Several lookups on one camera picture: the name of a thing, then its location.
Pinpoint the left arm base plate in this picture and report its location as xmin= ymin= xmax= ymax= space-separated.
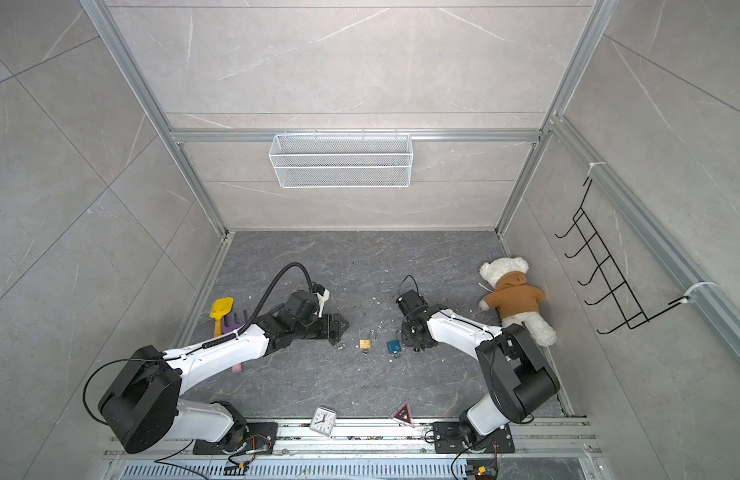
xmin=192 ymin=422 xmax=279 ymax=456

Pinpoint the left black corrugated cable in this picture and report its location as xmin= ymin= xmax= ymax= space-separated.
xmin=237 ymin=262 xmax=318 ymax=337

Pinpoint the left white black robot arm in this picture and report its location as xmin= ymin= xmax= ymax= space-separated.
xmin=98 ymin=290 xmax=349 ymax=454

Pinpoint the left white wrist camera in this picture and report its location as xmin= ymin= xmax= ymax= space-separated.
xmin=313 ymin=283 xmax=330 ymax=318

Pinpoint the red black triangle sign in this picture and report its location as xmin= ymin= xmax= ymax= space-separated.
xmin=391 ymin=402 xmax=414 ymax=426

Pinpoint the yellow toy shovel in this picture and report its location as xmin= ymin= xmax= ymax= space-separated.
xmin=210 ymin=297 xmax=234 ymax=337

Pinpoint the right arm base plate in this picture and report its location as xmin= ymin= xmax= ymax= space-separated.
xmin=424 ymin=422 xmax=516 ymax=454

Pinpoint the black wire hook rack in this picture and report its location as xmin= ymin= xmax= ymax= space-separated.
xmin=554 ymin=177 xmax=691 ymax=335

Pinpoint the white small alarm clock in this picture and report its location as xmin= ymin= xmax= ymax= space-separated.
xmin=309 ymin=406 xmax=337 ymax=437

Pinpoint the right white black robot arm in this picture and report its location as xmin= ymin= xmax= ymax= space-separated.
xmin=396 ymin=290 xmax=560 ymax=444

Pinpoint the white teddy bear brown hoodie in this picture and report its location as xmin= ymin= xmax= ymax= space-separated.
xmin=479 ymin=257 xmax=557 ymax=347

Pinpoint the purple pink toy rake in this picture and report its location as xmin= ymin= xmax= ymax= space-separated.
xmin=222 ymin=309 xmax=249 ymax=374

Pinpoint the brass yellow padlock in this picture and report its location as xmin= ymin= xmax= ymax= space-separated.
xmin=359 ymin=329 xmax=378 ymax=354

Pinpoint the blue padlock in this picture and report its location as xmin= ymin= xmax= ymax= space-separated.
xmin=386 ymin=339 xmax=402 ymax=358

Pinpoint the white wire mesh basket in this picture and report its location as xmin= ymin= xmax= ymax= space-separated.
xmin=269 ymin=133 xmax=414 ymax=189

